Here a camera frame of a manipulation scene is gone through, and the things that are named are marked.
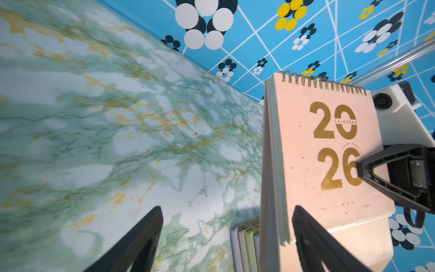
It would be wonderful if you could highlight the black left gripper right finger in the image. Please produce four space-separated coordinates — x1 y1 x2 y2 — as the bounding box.
292 205 370 272

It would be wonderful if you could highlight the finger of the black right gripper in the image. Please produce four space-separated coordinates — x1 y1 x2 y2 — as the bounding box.
357 144 435 214

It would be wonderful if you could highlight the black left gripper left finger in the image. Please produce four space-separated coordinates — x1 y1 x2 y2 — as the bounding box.
86 206 163 272

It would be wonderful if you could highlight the green calendar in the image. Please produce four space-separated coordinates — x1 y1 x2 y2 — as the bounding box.
245 224 259 272

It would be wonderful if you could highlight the pink calendar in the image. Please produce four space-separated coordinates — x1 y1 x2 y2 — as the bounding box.
239 225 250 272
258 71 395 272

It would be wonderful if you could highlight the purple calendar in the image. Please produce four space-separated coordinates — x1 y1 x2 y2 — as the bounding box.
254 234 261 272
230 226 243 272

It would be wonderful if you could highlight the aluminium corner post right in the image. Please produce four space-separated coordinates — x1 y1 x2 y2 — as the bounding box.
351 37 435 87

